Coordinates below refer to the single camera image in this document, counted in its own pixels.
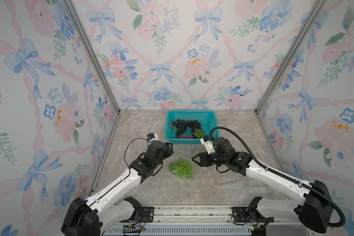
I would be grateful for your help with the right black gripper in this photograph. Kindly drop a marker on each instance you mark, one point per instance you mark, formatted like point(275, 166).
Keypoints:
point(206, 158)

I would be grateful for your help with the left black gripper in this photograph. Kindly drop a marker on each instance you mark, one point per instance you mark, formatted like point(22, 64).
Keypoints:
point(168, 150)

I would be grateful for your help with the green grape bunch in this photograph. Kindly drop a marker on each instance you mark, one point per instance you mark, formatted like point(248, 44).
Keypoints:
point(181, 168)

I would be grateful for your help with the clear plastic clamshell container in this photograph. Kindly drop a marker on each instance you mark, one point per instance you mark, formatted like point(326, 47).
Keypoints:
point(181, 168)

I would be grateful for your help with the green grape leaf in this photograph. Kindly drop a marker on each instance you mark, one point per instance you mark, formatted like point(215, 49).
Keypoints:
point(199, 133)

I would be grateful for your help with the dark purple grape bunch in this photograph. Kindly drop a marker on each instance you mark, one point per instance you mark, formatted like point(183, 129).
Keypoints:
point(185, 127)

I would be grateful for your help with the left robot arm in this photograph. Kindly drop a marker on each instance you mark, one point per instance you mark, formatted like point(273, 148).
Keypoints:
point(108, 207)

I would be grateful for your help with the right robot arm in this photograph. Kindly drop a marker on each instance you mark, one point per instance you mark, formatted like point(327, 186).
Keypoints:
point(308, 202)

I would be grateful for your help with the red grape bunch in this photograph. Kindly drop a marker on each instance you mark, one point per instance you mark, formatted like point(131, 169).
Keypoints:
point(191, 136)

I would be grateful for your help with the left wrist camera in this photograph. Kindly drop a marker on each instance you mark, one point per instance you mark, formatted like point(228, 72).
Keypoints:
point(152, 137)

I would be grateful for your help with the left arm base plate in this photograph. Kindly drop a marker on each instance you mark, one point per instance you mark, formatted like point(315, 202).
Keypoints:
point(143, 214)

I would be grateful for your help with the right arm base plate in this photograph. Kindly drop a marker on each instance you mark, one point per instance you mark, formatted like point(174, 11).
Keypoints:
point(241, 215)

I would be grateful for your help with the aluminium front rail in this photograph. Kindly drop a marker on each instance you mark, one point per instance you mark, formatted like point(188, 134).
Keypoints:
point(205, 221)

